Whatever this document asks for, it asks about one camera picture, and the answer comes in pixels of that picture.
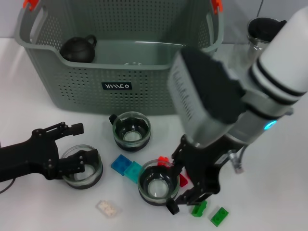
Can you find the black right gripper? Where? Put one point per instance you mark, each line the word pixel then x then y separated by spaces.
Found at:
pixel 204 168

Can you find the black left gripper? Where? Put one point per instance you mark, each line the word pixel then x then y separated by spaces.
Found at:
pixel 29 156

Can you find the glass teacup with black sleeve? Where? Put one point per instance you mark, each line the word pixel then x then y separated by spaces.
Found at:
pixel 156 190
pixel 81 184
pixel 131 137

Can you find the blue building block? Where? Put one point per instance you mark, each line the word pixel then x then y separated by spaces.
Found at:
pixel 119 164

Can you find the teal building block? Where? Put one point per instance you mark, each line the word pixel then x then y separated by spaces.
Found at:
pixel 132 170

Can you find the white building block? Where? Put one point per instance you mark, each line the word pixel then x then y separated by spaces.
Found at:
pixel 108 209

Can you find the black lidded glass jar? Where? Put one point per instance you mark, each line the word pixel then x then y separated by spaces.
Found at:
pixel 133 63

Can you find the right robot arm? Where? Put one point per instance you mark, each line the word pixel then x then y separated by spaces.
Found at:
pixel 276 60

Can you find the long dark red block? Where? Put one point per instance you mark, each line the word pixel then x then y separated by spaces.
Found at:
pixel 183 180

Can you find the red building block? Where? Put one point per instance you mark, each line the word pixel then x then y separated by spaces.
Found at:
pixel 163 158

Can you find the green channel building block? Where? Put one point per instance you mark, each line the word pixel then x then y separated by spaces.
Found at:
pixel 199 210

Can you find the green flat building block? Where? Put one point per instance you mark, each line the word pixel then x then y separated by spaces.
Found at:
pixel 219 216

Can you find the grey perforated storage basket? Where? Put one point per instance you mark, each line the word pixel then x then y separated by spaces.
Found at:
pixel 108 72

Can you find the dark clay teapot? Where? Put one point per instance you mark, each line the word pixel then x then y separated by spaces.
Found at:
pixel 77 50

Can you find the glass carafe with black lid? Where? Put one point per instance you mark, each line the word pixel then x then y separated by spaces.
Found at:
pixel 262 26

